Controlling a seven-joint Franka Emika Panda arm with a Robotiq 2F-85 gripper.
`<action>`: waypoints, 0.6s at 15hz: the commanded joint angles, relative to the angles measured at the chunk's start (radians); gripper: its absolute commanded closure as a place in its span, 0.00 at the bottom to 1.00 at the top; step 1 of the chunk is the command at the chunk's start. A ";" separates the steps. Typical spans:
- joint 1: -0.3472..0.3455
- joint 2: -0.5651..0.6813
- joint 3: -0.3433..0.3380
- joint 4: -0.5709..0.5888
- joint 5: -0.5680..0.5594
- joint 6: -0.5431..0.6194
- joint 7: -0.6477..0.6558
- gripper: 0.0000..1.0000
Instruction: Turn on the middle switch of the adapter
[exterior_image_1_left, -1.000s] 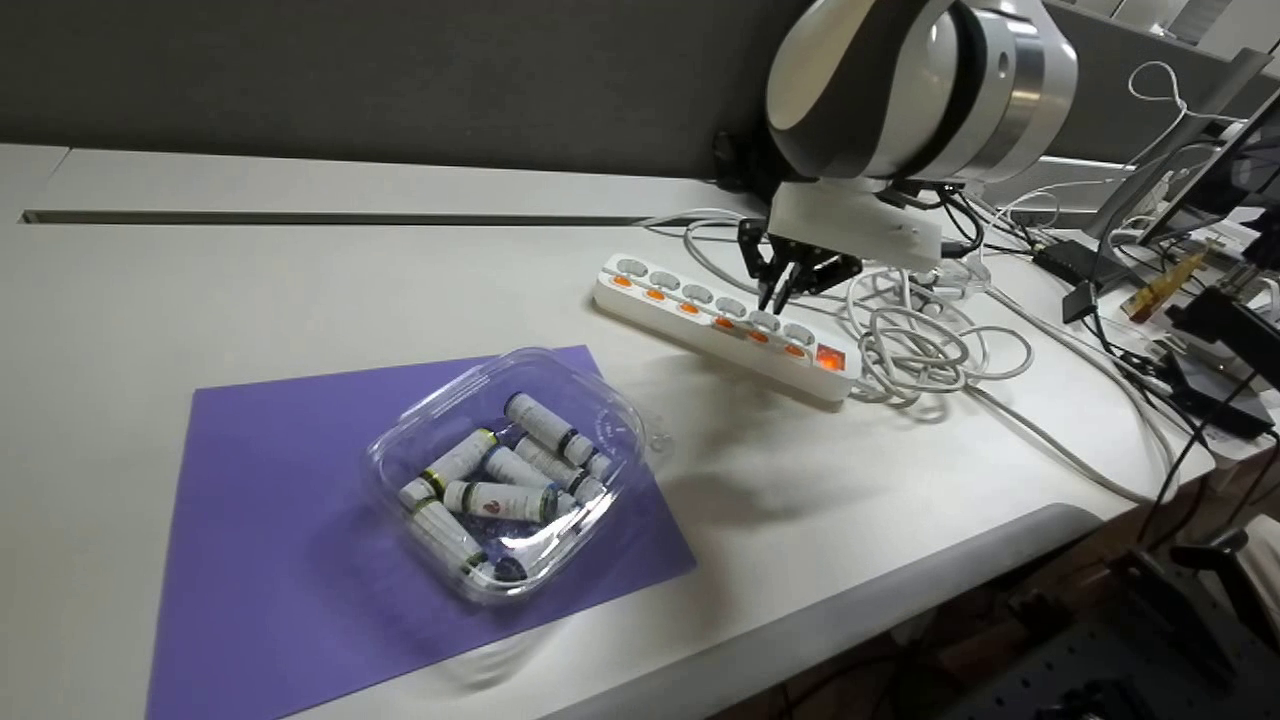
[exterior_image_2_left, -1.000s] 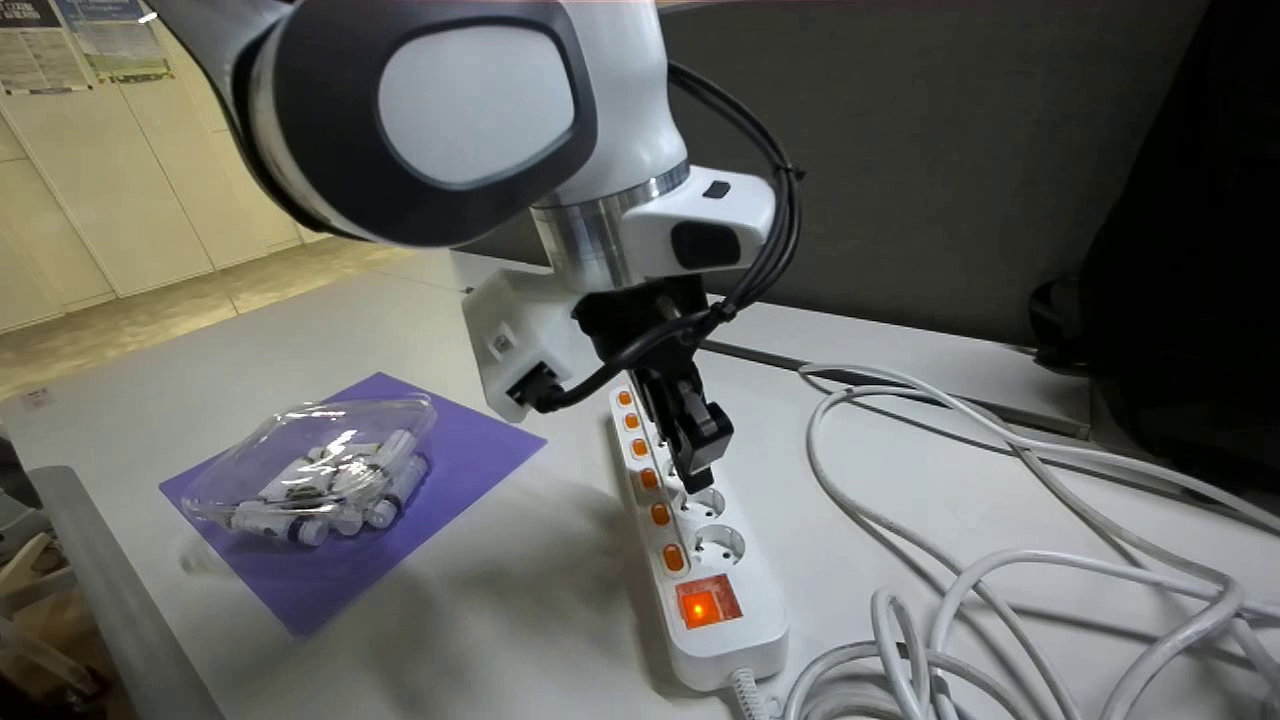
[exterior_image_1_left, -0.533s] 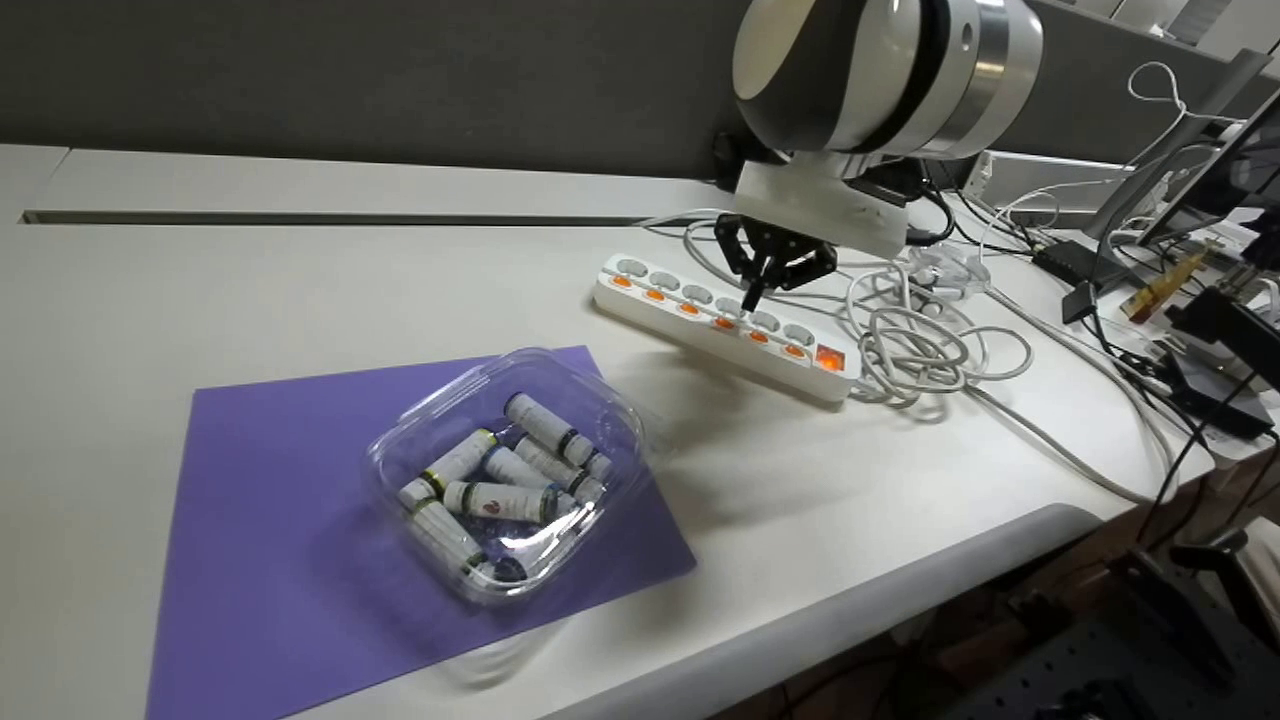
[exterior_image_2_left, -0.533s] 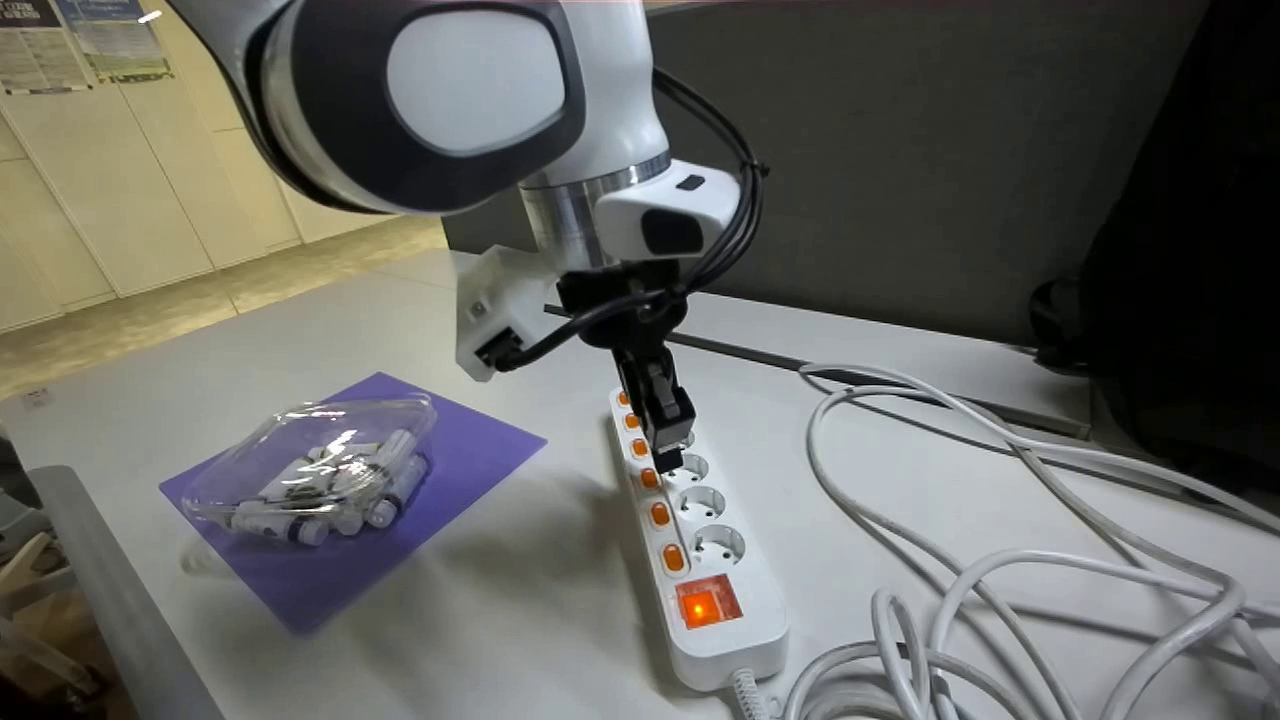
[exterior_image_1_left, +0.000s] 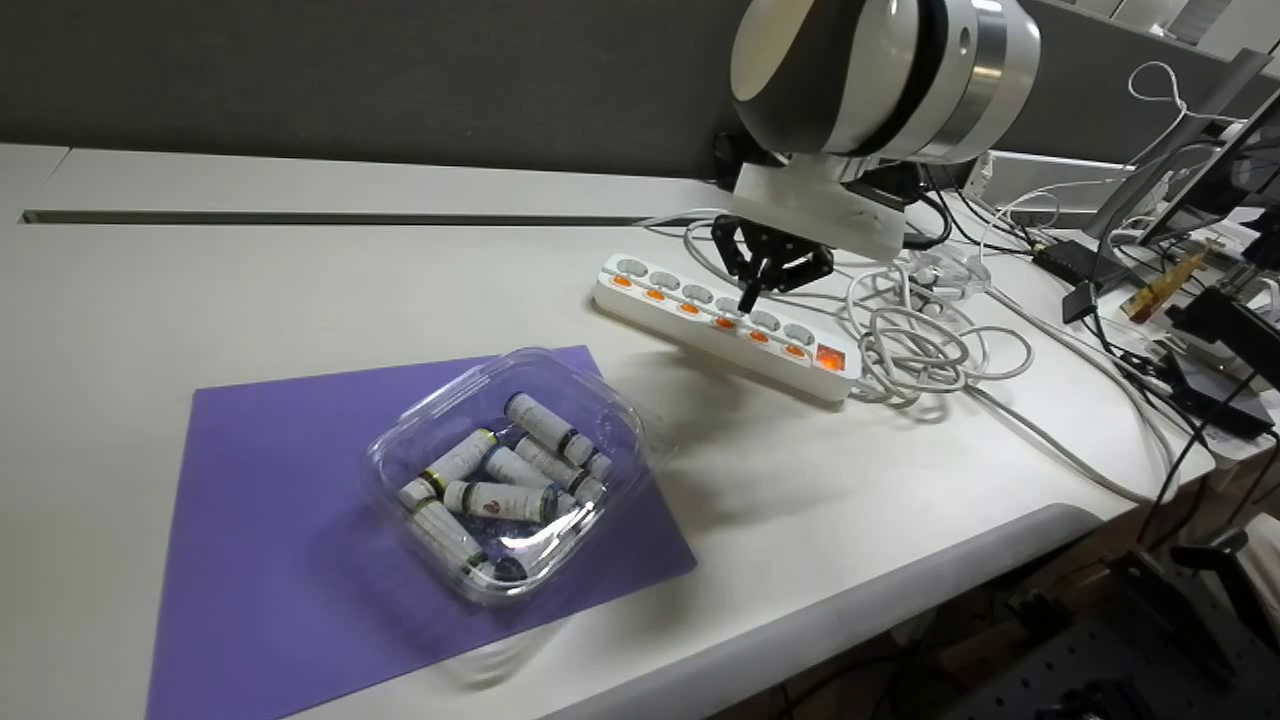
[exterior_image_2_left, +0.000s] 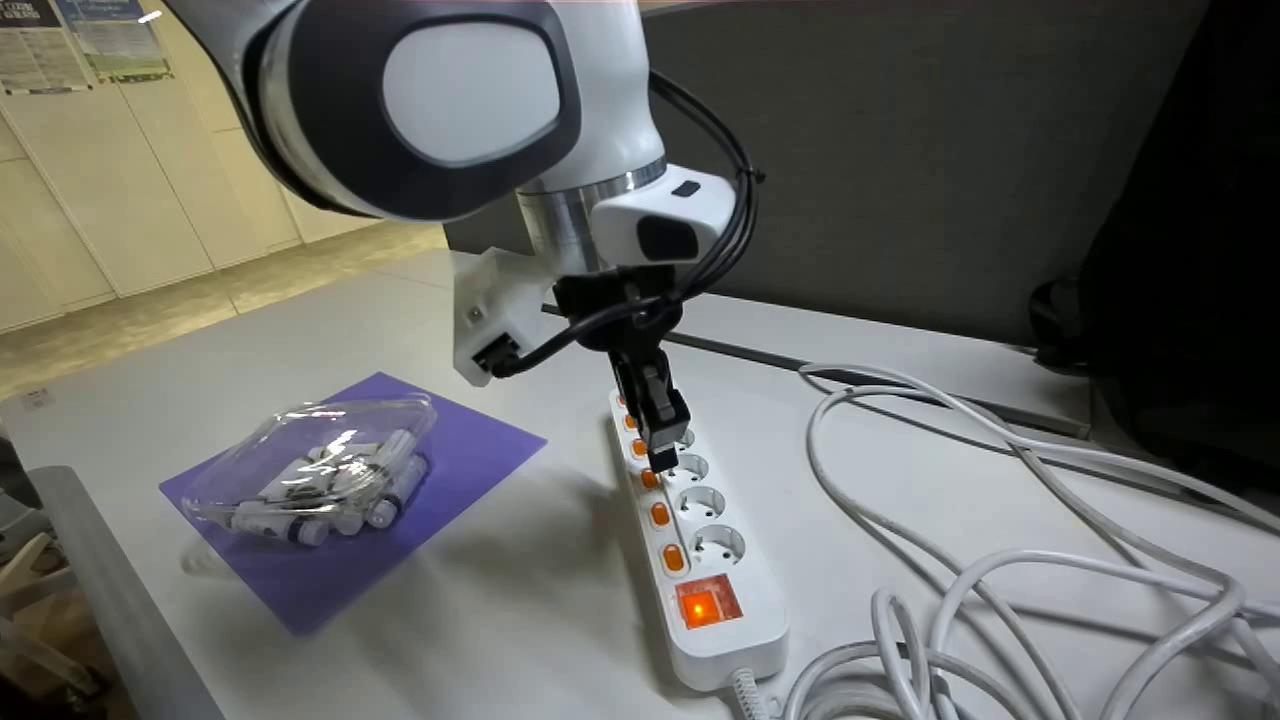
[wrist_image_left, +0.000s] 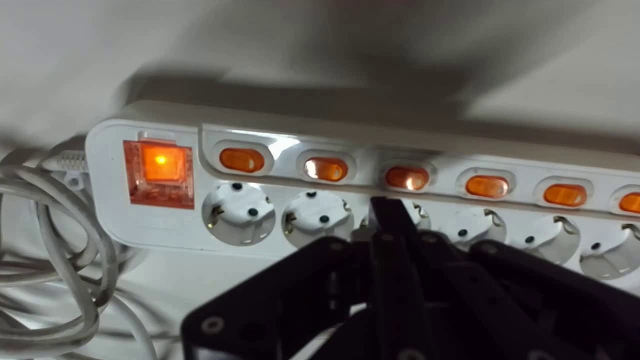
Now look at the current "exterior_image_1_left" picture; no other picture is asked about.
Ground black small adapter box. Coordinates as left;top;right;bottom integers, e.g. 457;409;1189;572
1032;234;1142;293

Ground silver metal stand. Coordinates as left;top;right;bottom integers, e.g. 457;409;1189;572
1089;45;1280;251

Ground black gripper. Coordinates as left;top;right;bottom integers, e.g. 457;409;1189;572
710;213;842;314

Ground black cable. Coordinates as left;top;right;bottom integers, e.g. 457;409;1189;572
931;189;1280;517

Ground black tripod leg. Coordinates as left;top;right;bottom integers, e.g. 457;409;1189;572
1102;523;1280;682

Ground clear plastic clamshell container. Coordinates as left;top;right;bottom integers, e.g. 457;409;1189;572
364;343;677;610

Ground black equipment block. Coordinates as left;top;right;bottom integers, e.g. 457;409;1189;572
1167;283;1280;443

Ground yellow brass tool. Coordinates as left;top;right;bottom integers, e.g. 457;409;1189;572
1119;251;1214;323

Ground white tube with printed label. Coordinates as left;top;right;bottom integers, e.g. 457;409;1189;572
440;476;581;528

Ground white looped thin cable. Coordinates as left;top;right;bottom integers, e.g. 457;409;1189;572
1125;56;1194;128

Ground white flat box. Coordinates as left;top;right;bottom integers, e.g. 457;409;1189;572
970;148;1142;227

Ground white tube with black band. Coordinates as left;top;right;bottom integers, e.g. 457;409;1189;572
396;500;502;585
419;423;502;505
477;443;581;517
514;430;617;490
504;386;600;464

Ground white power strip orange switches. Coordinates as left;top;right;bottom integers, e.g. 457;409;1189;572
590;251;866;411

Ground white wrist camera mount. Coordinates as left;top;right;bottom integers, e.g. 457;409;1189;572
728;155;911;269

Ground white tangled power cord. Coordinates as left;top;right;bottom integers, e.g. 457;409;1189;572
646;207;1183;512

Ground purple rectangular mat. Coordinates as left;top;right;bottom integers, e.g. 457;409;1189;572
144;343;701;720

